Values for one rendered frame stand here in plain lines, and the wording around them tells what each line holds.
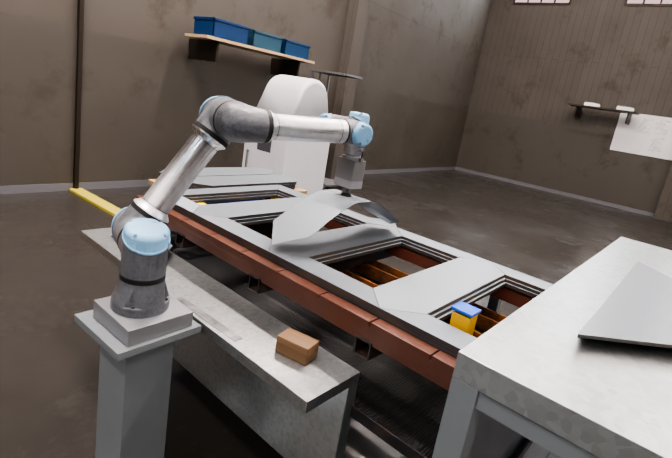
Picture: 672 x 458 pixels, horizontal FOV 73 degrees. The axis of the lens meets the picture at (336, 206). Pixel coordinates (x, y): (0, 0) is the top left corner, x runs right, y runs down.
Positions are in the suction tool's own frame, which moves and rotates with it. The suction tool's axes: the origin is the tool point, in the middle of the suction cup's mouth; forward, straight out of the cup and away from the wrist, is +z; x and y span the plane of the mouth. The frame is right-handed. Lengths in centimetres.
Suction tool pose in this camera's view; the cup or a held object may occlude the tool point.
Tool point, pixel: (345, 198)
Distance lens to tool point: 169.5
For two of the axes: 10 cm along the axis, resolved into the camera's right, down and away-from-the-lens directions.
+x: -6.9, 0.5, -7.3
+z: -1.6, 9.6, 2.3
